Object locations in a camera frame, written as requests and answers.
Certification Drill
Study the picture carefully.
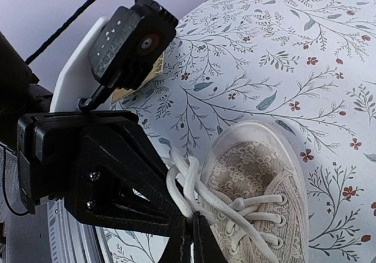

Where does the yellow woven placemat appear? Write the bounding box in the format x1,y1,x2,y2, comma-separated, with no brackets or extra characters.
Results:
110,53,165,105

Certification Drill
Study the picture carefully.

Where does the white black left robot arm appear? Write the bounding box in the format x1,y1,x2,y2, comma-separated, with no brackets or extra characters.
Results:
1,38,192,239

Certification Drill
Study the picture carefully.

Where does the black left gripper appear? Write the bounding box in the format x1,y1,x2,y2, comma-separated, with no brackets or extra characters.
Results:
17,111,194,237

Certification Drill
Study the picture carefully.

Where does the floral patterned table mat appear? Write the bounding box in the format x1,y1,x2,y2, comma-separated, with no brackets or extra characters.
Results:
113,0,375,262

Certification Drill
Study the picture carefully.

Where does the cream lace platform sneaker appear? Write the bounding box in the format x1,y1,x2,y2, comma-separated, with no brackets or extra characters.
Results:
166,121,309,262

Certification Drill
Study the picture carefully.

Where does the aluminium front rail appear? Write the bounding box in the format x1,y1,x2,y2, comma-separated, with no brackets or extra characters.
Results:
1,149,113,262

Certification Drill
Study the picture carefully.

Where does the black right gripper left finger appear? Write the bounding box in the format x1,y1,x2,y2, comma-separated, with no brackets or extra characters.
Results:
159,218,191,263

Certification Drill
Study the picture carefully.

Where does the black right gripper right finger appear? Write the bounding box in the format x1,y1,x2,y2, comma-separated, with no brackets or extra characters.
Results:
193,212,227,263

